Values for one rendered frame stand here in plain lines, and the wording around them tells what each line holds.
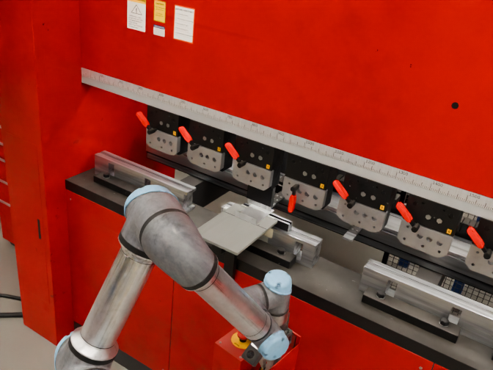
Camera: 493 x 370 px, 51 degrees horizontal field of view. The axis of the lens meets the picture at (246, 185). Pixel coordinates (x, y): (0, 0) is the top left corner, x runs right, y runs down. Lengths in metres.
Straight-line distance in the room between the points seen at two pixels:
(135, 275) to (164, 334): 1.13
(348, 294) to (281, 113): 0.63
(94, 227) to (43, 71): 0.67
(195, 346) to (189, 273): 1.18
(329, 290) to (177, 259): 0.83
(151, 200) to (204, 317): 1.03
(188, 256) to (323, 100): 0.75
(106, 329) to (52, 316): 1.42
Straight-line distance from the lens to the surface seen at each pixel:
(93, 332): 1.25
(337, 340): 1.78
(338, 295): 1.74
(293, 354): 1.64
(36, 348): 2.78
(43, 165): 2.20
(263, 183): 1.76
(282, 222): 1.82
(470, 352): 1.71
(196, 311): 2.08
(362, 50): 1.51
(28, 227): 2.45
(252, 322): 1.21
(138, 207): 1.11
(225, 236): 1.70
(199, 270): 1.03
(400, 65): 1.48
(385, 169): 1.56
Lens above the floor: 1.92
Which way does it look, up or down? 27 degrees down
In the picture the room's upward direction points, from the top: 7 degrees clockwise
